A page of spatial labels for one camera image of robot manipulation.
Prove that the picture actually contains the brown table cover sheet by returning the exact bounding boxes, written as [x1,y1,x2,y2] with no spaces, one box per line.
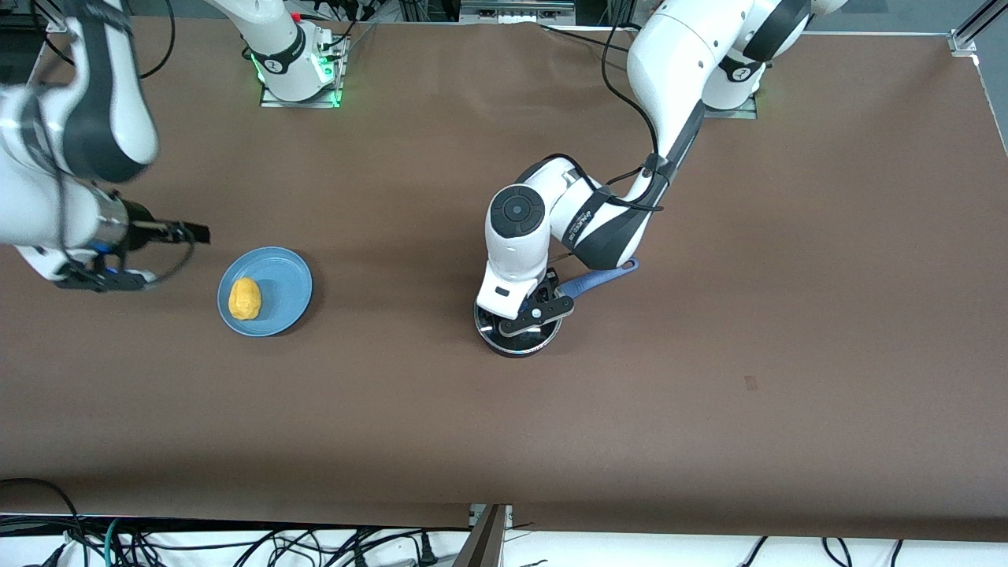
[0,17,1008,543]

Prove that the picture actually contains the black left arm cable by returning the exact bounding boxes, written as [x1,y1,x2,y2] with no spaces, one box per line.
[543,20,670,213]

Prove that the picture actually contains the yellow potato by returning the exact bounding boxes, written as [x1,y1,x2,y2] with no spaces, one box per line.
[228,276,262,322]

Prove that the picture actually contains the aluminium profile post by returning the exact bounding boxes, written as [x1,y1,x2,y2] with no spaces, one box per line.
[453,504,513,567]

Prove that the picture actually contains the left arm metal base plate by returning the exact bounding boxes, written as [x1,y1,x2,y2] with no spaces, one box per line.
[701,93,758,120]

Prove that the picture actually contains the black cable on table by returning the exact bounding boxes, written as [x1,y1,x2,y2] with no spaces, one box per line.
[539,22,631,53]

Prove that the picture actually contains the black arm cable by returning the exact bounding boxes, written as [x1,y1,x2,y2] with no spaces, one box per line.
[31,0,198,286]
[543,20,670,213]

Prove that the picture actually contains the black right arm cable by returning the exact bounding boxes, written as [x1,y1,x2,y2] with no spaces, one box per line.
[31,0,198,286]

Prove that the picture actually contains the glass lid with blue knob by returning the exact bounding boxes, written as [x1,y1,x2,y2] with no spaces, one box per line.
[475,295,562,357]

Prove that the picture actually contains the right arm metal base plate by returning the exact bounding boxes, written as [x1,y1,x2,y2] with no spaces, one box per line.
[260,31,349,109]

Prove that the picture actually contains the black pot with blue handle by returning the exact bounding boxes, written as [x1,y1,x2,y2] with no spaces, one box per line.
[472,258,640,359]

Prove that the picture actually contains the aluminium corner bracket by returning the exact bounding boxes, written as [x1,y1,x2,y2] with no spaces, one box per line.
[949,0,1008,56]

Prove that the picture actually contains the aluminium frame rail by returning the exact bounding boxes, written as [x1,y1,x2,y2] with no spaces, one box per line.
[459,0,577,24]

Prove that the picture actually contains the blue round plate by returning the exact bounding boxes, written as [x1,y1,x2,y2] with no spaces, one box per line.
[217,246,314,338]

